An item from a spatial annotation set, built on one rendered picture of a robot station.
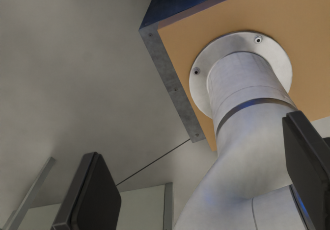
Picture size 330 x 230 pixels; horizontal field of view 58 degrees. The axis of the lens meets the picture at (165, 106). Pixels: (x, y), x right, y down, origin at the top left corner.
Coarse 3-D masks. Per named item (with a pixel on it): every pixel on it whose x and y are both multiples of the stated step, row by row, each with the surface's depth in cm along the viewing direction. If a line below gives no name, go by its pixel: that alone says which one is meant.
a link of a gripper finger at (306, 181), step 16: (288, 128) 11; (304, 128) 10; (288, 144) 12; (304, 144) 10; (320, 144) 10; (288, 160) 12; (304, 160) 10; (320, 160) 9; (304, 176) 10; (320, 176) 9; (304, 192) 11; (320, 192) 9; (320, 208) 9; (320, 224) 10
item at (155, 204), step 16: (128, 192) 204; (144, 192) 200; (160, 192) 196; (32, 208) 216; (48, 208) 212; (128, 208) 191; (144, 208) 187; (160, 208) 184; (32, 224) 202; (48, 224) 198; (128, 224) 180; (144, 224) 177; (160, 224) 174
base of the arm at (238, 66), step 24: (216, 48) 53; (240, 48) 53; (264, 48) 52; (192, 72) 55; (216, 72) 51; (240, 72) 46; (264, 72) 45; (288, 72) 54; (192, 96) 58; (216, 96) 46; (240, 96) 40; (264, 96) 38; (288, 96) 41; (216, 120) 42
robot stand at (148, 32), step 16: (160, 0) 82; (176, 0) 70; (192, 0) 62; (144, 16) 71; (160, 16) 62; (144, 32) 60; (160, 48) 61; (160, 64) 63; (176, 80) 64; (176, 96) 66; (192, 112) 68; (192, 128) 70
